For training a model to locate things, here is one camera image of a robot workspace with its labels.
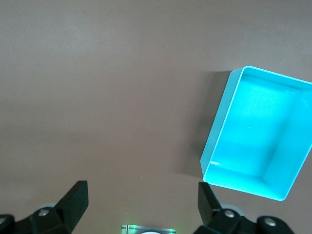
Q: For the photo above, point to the teal plastic bin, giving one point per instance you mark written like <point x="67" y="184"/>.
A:
<point x="256" y="126"/>

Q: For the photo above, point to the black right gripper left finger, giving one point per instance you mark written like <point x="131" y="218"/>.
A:
<point x="68" y="209"/>

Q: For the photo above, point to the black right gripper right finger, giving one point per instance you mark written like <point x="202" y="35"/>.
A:
<point x="209" y="214"/>

